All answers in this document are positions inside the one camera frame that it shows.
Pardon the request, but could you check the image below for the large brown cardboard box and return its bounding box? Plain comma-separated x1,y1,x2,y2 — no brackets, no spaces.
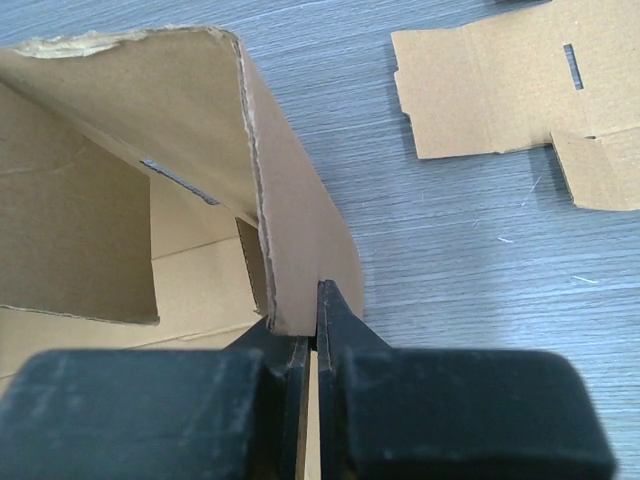
0,24,365,480

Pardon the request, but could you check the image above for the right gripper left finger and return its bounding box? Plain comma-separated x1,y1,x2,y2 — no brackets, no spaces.
1,322,310,479

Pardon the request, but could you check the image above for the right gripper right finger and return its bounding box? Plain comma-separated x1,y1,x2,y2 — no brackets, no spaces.
316,280,615,479

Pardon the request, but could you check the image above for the flat cardboard box blank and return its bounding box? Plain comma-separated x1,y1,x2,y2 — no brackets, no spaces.
392,1,639,211

